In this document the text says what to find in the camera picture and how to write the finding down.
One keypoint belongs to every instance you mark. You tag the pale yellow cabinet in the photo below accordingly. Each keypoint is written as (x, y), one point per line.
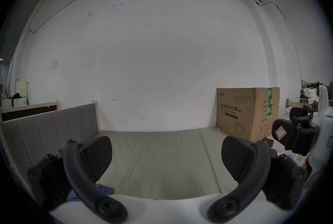
(23, 89)

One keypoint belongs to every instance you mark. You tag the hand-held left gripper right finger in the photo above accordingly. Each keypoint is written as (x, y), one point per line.
(260, 171)

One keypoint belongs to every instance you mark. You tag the paper notice on wall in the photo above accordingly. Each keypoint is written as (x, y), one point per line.
(54, 64)

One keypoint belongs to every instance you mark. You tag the cluttered shelf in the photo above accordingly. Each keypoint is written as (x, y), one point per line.
(308, 94)

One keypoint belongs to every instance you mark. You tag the wooden bed frame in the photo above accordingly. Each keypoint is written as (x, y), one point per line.
(28, 111)

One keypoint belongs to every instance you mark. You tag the person's right hand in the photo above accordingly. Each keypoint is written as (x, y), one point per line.
(313, 181)

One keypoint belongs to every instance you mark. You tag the bed with beige sheet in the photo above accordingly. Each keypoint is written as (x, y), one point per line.
(166, 160)

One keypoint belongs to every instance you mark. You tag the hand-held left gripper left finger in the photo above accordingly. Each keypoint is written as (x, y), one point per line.
(78, 178)

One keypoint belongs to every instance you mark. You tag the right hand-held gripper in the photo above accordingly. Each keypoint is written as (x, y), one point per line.
(324, 124)

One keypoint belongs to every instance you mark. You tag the large brown cardboard carton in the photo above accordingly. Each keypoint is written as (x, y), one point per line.
(244, 111)

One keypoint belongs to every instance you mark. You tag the beige padded headboard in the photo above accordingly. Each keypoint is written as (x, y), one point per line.
(44, 132)

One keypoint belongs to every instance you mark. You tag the blue garment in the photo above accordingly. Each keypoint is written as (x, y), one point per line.
(102, 188)

